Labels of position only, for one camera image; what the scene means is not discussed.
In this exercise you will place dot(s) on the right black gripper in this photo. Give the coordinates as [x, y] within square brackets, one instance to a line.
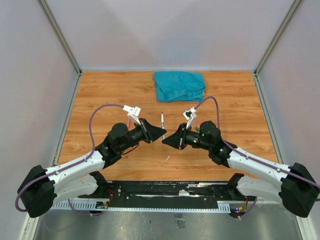
[178, 140]

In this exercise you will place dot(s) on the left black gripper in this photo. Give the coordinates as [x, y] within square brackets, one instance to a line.
[151, 133]

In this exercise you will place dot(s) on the white pen green cap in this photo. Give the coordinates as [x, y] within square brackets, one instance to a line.
[163, 124]

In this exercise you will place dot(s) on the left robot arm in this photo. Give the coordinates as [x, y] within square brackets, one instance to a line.
[44, 187]

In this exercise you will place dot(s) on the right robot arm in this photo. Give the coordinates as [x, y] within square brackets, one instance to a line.
[290, 185]

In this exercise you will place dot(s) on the teal folded cloth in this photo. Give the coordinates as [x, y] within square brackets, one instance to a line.
[179, 86]

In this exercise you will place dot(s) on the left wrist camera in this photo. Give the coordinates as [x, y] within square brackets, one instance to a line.
[133, 113]

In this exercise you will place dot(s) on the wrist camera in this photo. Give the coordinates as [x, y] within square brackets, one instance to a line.
[133, 113]
[190, 116]

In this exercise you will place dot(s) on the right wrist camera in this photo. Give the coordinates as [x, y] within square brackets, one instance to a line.
[190, 116]

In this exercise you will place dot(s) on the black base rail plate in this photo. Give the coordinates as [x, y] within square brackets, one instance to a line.
[165, 194]

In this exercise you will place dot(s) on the grey slotted cable duct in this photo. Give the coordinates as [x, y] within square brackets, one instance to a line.
[92, 205]

